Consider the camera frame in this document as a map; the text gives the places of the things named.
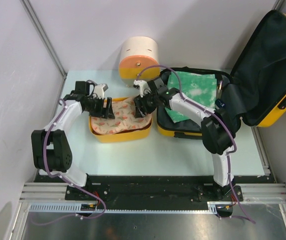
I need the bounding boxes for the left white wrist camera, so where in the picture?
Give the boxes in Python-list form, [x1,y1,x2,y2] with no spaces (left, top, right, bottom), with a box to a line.
[92,83,108,99]

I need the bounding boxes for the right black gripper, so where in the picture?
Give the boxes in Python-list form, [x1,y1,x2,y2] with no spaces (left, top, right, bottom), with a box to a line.
[134,90,160,118]

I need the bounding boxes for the yellow plastic basket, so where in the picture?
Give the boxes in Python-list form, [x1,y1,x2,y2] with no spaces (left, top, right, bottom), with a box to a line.
[88,97,153,143]

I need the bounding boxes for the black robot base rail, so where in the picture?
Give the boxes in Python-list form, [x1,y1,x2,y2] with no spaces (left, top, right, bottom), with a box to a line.
[31,175,272,210]

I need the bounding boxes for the silver metal padlock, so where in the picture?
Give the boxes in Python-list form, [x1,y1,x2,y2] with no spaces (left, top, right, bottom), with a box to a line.
[216,80,224,99]

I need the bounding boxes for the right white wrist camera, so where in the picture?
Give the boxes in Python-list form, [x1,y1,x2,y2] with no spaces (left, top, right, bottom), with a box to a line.
[133,80,151,98]

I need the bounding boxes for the pastel round drawer box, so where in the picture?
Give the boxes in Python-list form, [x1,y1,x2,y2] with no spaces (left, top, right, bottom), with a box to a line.
[118,36,160,87]

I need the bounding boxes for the yellow Pikachu suitcase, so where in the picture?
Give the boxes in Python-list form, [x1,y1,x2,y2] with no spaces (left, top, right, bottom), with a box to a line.
[156,9,286,138]

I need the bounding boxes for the white slotted cable duct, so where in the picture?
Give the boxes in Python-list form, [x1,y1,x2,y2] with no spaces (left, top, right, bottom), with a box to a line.
[29,202,225,214]

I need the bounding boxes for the green white patterned towel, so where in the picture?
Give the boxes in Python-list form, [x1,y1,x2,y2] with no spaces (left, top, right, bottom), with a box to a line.
[165,71,217,123]

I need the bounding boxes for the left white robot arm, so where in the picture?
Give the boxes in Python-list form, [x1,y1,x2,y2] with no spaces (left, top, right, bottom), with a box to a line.
[31,80,115,200]

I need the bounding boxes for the brown cloth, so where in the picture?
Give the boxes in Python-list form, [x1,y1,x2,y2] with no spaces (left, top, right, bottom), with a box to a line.
[120,128,148,134]

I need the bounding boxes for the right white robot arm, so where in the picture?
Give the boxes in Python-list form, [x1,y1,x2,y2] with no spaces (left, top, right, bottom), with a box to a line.
[133,77,237,201]

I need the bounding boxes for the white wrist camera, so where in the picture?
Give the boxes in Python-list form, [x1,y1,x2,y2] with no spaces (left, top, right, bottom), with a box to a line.
[133,80,151,98]
[92,83,108,99]

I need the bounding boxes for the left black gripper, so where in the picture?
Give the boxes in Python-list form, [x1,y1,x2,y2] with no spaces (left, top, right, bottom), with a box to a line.
[85,95,115,119]

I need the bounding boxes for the tulip print mesh pouch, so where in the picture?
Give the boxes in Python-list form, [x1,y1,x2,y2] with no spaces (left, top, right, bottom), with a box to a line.
[89,97,152,135]

